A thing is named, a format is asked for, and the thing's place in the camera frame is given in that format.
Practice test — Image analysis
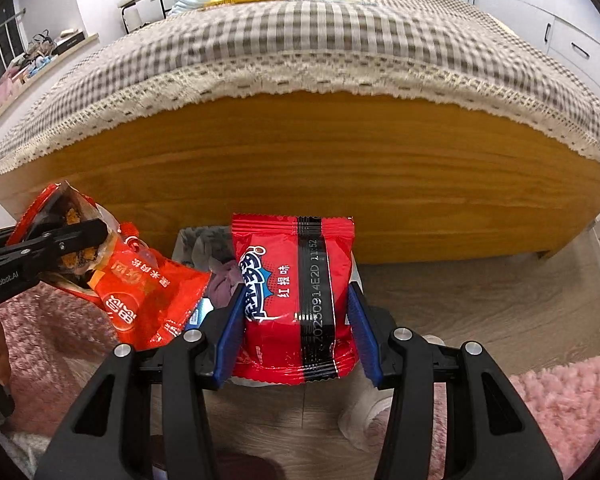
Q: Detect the bedside table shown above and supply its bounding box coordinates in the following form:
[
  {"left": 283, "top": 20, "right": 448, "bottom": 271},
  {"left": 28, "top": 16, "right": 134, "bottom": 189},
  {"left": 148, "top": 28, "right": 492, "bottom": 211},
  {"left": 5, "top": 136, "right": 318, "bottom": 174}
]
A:
[{"left": 117, "top": 0, "right": 175, "bottom": 36}]

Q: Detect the orange-red snack packet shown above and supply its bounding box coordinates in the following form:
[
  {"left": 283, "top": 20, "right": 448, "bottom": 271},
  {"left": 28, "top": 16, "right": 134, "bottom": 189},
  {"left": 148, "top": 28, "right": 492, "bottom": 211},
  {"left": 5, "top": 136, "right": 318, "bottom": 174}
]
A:
[{"left": 12, "top": 181, "right": 213, "bottom": 352}]

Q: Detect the leaf-printed trash bin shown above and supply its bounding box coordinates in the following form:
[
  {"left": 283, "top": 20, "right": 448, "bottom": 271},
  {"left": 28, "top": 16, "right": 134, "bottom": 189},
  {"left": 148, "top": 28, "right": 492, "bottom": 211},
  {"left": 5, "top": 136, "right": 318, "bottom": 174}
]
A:
[{"left": 171, "top": 225, "right": 363, "bottom": 392}]

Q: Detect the white wardrobe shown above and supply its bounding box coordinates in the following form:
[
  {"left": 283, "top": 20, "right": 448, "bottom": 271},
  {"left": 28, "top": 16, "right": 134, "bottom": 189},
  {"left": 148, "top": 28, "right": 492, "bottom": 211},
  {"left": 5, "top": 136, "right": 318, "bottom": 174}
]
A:
[{"left": 450, "top": 0, "right": 600, "bottom": 108}]

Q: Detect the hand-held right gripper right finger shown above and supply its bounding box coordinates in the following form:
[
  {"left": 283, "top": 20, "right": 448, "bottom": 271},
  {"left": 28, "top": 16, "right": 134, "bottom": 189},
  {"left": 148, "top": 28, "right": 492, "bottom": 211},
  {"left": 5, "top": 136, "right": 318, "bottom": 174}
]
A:
[{"left": 347, "top": 281, "right": 564, "bottom": 480}]

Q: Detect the person's left forearm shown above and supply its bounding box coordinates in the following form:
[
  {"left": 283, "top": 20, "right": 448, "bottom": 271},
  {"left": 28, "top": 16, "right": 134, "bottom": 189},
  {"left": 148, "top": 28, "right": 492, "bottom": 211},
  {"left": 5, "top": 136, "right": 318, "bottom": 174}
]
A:
[{"left": 2, "top": 430, "right": 56, "bottom": 478}]

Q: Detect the wooden windowsill shelf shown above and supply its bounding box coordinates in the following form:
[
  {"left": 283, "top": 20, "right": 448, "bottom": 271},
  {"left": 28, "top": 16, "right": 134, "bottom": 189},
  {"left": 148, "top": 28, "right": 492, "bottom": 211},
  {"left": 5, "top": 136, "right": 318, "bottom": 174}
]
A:
[{"left": 0, "top": 32, "right": 101, "bottom": 131}]

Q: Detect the metal window railing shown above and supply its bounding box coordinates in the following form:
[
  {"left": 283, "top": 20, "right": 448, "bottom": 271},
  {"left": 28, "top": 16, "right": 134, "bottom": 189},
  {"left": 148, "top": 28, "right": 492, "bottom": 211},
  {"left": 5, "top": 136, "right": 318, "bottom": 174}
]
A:
[{"left": 0, "top": 7, "right": 27, "bottom": 93}]

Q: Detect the row of boxes and bags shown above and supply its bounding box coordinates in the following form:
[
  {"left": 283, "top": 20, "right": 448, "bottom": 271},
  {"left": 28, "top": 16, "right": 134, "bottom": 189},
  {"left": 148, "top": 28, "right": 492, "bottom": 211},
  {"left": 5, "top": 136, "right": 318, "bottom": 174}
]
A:
[{"left": 0, "top": 27, "right": 88, "bottom": 111}]

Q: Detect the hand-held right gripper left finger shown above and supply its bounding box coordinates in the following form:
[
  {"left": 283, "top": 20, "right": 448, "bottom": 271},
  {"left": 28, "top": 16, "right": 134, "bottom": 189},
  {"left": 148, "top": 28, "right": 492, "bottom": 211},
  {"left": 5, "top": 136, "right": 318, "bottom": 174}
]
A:
[{"left": 34, "top": 284, "right": 249, "bottom": 480}]

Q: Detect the red snack packet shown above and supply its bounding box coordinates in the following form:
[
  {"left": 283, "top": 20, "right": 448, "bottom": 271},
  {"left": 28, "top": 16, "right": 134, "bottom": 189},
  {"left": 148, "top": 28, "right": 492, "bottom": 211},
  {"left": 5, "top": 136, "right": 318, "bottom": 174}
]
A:
[{"left": 230, "top": 212, "right": 359, "bottom": 385}]

